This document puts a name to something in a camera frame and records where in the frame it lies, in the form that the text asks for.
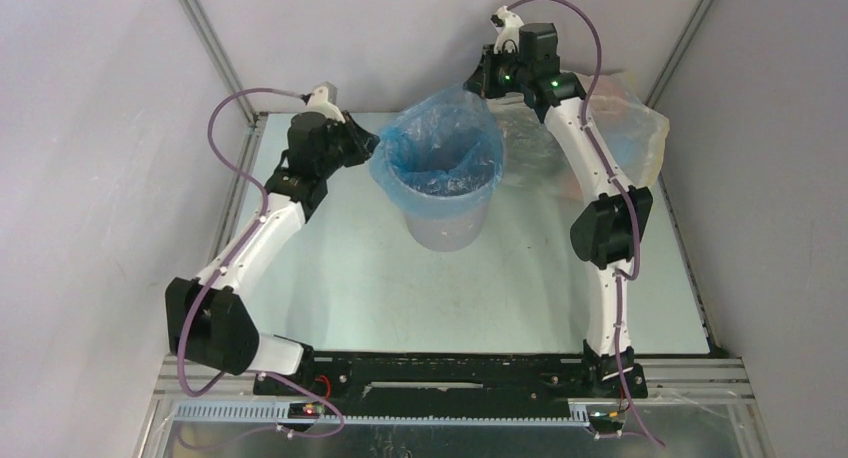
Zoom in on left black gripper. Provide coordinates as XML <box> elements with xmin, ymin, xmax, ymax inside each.
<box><xmin>316</xmin><ymin>111</ymin><xmax>380</xmax><ymax>178</ymax></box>

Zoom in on blue plastic trash bag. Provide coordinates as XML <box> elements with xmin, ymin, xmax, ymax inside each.
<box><xmin>368</xmin><ymin>84</ymin><xmax>505</xmax><ymax>219</ymax></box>

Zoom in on grey plastic trash bin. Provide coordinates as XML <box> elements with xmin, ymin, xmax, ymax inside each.
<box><xmin>399</xmin><ymin>180</ymin><xmax>497</xmax><ymax>252</ymax></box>

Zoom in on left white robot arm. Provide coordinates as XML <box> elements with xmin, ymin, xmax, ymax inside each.
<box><xmin>165</xmin><ymin>111</ymin><xmax>379</xmax><ymax>395</ymax></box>

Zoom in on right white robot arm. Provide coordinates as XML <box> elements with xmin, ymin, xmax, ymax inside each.
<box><xmin>465</xmin><ymin>16</ymin><xmax>653</xmax><ymax>397</ymax></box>

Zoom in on clear full trash bag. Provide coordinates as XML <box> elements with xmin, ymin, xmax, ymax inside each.
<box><xmin>492</xmin><ymin>70</ymin><xmax>671</xmax><ymax>207</ymax></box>

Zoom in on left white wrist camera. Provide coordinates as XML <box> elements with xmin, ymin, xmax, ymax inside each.
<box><xmin>302</xmin><ymin>82</ymin><xmax>346</xmax><ymax>123</ymax></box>

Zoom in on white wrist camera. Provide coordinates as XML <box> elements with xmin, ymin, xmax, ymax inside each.
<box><xmin>302</xmin><ymin>82</ymin><xmax>346</xmax><ymax>123</ymax></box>
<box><xmin>490</xmin><ymin>6</ymin><xmax>524</xmax><ymax>54</ymax></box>

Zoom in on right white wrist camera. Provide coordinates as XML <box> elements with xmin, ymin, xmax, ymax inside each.
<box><xmin>490</xmin><ymin>6</ymin><xmax>524</xmax><ymax>54</ymax></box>

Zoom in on left aluminium frame post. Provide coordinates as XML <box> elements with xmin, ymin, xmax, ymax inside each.
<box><xmin>165</xmin><ymin>0</ymin><xmax>260</xmax><ymax>126</ymax></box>

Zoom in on aluminium frame post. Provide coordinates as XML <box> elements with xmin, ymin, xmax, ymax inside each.
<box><xmin>165</xmin><ymin>0</ymin><xmax>260</xmax><ymax>126</ymax></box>
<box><xmin>645</xmin><ymin>0</ymin><xmax>716</xmax><ymax>108</ymax></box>

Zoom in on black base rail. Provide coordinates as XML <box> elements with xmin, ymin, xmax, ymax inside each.
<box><xmin>290</xmin><ymin>350</ymin><xmax>648</xmax><ymax>418</ymax></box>

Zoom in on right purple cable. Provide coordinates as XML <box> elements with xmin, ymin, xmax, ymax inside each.
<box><xmin>506</xmin><ymin>0</ymin><xmax>666</xmax><ymax>450</ymax></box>

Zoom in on right aluminium frame post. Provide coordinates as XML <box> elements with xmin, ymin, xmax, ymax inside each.
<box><xmin>645</xmin><ymin>0</ymin><xmax>716</xmax><ymax>108</ymax></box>

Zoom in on grey toothed cable duct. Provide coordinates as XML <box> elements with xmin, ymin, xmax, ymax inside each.
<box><xmin>172</xmin><ymin>400</ymin><xmax>605</xmax><ymax>428</ymax></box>

